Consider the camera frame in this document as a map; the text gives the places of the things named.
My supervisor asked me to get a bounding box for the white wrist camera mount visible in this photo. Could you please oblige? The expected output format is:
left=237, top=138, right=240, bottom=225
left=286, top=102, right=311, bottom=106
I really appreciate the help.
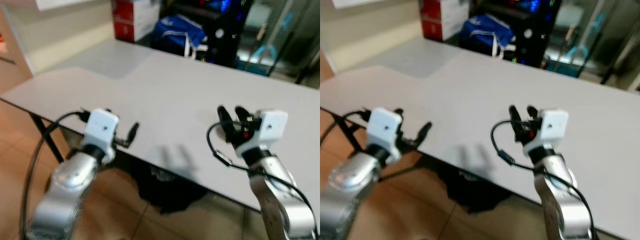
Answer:
left=235, top=109, right=290, bottom=159
left=366, top=107, right=404, bottom=164
left=82, top=108, right=120, bottom=164
left=522, top=109, right=570, bottom=159

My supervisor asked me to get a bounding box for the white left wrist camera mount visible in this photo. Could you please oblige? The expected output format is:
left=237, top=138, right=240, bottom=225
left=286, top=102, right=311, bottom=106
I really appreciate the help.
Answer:
left=82, top=108, right=120, bottom=164
left=366, top=107, right=404, bottom=164

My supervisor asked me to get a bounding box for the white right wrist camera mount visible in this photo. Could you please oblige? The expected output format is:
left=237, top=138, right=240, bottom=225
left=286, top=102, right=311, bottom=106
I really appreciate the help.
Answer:
left=522, top=109, right=570, bottom=159
left=235, top=109, right=290, bottom=159

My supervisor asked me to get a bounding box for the black fabric bundle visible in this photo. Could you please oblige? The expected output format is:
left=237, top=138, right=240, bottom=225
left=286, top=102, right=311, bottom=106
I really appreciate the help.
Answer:
left=439, top=166, right=510, bottom=217
left=131, top=159, right=210, bottom=217

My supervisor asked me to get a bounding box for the blue fabric bag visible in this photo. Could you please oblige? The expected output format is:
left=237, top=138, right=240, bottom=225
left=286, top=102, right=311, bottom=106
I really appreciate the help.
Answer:
left=150, top=14, right=209, bottom=59
left=459, top=14, right=517, bottom=59

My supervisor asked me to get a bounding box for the red and white cardboard box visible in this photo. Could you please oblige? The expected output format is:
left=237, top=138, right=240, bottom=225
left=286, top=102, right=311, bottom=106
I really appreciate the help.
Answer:
left=111, top=0, right=162, bottom=44
left=420, top=0, right=465, bottom=42

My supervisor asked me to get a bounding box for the black table leg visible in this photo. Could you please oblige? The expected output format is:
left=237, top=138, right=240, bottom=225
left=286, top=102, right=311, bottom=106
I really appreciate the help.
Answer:
left=28, top=113, right=65, bottom=165
left=341, top=115, right=367, bottom=155

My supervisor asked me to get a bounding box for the glass door with handle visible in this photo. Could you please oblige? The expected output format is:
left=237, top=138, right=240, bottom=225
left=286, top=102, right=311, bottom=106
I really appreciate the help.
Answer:
left=544, top=0, right=640, bottom=93
left=239, top=0, right=321, bottom=85

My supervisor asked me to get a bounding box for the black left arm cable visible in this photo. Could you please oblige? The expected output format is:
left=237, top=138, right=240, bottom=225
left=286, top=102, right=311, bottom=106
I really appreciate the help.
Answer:
left=19, top=110, right=92, bottom=240
left=320, top=110, right=373, bottom=147

